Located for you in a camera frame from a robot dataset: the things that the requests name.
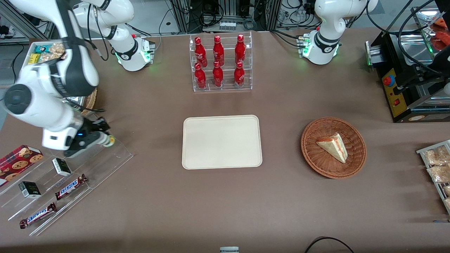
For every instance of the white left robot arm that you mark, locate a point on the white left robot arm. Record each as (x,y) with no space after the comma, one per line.
(327,38)

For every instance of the clear bag of crackers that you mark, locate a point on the clear bag of crackers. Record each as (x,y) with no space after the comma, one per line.
(56,51)

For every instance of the black machine with yellow panel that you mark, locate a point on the black machine with yellow panel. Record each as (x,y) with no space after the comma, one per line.
(404,88)

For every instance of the white rectangular snack tray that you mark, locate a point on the white rectangular snack tray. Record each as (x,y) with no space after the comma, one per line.
(31,49)

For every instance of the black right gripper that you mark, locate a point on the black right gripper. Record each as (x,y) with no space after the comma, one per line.
(92,127)

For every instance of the triangular sandwich wedge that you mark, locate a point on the triangular sandwich wedge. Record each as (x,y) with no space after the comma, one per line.
(334,147)

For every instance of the beige plastic tray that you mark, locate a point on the beige plastic tray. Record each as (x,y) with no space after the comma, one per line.
(221,142)

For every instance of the small black box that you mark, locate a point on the small black box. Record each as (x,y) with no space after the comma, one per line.
(30,189)
(61,167)

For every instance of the teal snack packet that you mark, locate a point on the teal snack packet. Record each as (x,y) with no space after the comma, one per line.
(41,49)

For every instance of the red cookie box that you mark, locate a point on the red cookie box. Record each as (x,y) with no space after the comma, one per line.
(19,160)

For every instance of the clear acrylic stepped display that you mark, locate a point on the clear acrylic stepped display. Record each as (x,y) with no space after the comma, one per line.
(105,161)

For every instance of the clear cracker snack bag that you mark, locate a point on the clear cracker snack bag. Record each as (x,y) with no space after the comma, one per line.
(437,155)
(439,174)

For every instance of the shiny metal tray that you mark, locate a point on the shiny metal tray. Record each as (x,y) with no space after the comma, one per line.
(422,21)

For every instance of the yellow snack packet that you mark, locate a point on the yellow snack packet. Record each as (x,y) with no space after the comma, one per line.
(33,58)

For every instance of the wicker basket with foil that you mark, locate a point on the wicker basket with foil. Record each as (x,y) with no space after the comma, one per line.
(89,102)

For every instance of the clear acrylic bottle rack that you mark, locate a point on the clear acrylic bottle rack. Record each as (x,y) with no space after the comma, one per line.
(221,89)

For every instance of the round brown wicker basket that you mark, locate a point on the round brown wicker basket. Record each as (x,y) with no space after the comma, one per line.
(316,158)

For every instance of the Snickers chocolate bar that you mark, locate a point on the Snickers chocolate bar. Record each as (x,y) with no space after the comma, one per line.
(70,187)
(38,215)

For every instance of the silver foil packet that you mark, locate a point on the silver foil packet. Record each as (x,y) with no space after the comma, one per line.
(75,101)

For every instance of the red cola bottle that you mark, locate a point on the red cola bottle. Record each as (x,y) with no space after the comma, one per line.
(218,51)
(200,52)
(239,75)
(200,77)
(218,75)
(240,49)

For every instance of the white power strip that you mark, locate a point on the white power strip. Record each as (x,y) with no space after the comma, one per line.
(227,25)

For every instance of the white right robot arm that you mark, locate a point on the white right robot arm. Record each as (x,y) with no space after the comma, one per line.
(35,105)

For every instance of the red emergency stop button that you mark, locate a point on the red emergency stop button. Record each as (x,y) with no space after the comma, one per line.
(388,80)

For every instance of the small grey device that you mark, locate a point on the small grey device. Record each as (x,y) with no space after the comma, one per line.
(229,250)

